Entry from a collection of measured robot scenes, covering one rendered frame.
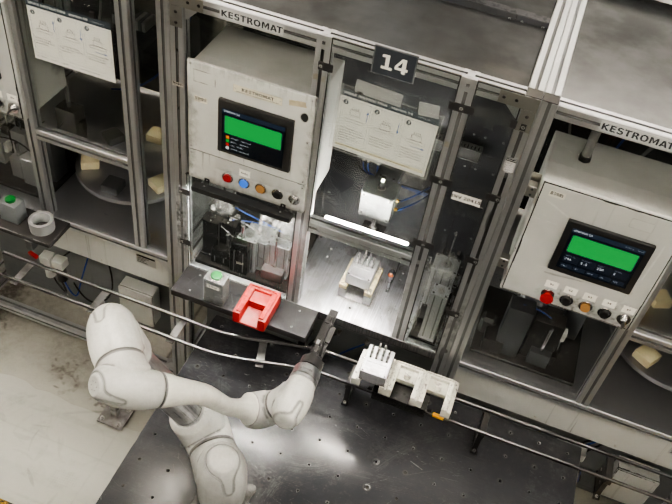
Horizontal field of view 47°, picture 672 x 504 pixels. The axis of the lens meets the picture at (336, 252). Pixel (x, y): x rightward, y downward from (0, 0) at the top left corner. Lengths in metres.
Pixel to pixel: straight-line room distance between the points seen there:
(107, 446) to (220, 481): 1.24
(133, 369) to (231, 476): 0.58
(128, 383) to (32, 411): 1.79
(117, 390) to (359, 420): 1.15
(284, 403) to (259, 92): 0.93
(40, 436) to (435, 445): 1.76
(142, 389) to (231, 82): 0.95
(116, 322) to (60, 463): 1.57
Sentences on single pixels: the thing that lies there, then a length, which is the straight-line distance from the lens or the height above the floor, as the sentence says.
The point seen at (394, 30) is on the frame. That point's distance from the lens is 2.35.
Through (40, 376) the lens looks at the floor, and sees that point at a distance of 3.93.
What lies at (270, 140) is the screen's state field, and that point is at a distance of 2.45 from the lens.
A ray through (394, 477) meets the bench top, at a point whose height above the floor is 0.68.
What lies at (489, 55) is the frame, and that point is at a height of 2.01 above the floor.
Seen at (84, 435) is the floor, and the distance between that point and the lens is 3.71.
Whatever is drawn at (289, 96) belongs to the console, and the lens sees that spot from 2.36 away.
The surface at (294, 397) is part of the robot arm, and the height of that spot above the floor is 1.17.
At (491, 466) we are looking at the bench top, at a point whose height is 0.68.
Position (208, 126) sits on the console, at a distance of 2.56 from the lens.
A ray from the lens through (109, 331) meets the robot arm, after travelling 2.15.
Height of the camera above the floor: 3.13
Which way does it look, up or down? 45 degrees down
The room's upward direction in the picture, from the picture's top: 10 degrees clockwise
